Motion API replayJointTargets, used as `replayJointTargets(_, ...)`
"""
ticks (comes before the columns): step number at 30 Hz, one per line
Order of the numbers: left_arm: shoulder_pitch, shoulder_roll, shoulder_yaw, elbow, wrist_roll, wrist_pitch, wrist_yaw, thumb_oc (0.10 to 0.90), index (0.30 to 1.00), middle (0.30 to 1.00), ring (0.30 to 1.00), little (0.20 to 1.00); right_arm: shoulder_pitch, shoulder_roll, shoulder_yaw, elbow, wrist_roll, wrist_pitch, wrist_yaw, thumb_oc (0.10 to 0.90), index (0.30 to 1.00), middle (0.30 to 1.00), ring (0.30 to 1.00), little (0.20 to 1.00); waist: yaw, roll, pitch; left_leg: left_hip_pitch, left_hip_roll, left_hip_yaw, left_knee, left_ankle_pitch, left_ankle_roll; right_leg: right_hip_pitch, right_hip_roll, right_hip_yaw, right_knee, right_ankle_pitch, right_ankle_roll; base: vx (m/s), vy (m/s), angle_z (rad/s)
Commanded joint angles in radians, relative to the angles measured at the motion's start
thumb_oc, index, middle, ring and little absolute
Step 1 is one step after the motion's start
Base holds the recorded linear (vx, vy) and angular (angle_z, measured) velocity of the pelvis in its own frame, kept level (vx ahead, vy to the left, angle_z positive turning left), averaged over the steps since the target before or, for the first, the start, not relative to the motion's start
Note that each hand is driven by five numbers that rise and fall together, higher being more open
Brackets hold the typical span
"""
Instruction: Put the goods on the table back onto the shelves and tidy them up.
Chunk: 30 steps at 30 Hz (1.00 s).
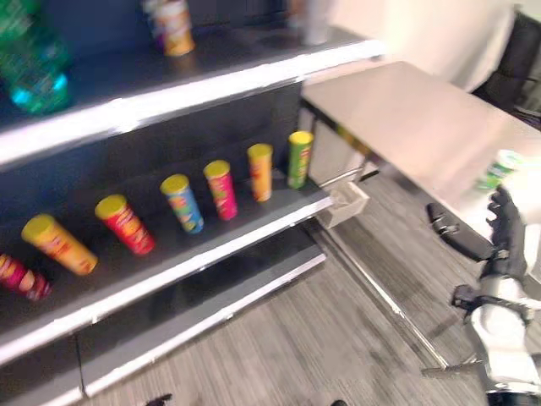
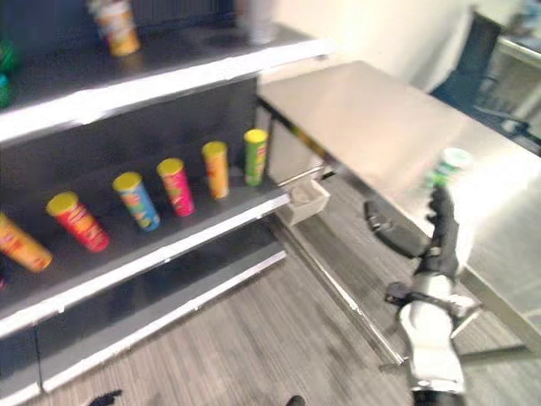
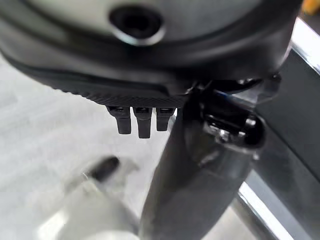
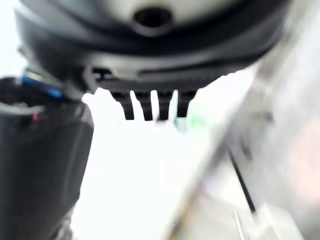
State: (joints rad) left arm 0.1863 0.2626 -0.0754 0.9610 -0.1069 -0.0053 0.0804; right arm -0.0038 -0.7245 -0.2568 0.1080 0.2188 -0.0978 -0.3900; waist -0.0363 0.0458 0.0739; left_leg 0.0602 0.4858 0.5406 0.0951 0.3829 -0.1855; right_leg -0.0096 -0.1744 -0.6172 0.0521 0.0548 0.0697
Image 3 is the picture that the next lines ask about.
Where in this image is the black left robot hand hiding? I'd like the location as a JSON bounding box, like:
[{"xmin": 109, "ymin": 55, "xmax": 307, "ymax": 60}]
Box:
[{"xmin": 0, "ymin": 0, "xmax": 305, "ymax": 240}]

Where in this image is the dark grey panel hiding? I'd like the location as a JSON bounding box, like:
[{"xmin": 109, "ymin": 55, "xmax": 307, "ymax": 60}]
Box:
[{"xmin": 254, "ymin": 47, "xmax": 320, "ymax": 191}]

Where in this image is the silver robot leg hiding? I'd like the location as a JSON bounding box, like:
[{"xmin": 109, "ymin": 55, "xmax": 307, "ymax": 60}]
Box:
[{"xmin": 37, "ymin": 172, "xmax": 142, "ymax": 240}]

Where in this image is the yellow object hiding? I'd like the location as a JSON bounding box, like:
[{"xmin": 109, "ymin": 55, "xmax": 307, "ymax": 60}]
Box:
[{"xmin": 301, "ymin": 0, "xmax": 320, "ymax": 20}]

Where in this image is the chrome metal frame rail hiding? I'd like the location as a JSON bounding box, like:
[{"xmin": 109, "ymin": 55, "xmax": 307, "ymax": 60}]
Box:
[{"xmin": 233, "ymin": 16, "xmax": 320, "ymax": 240}]

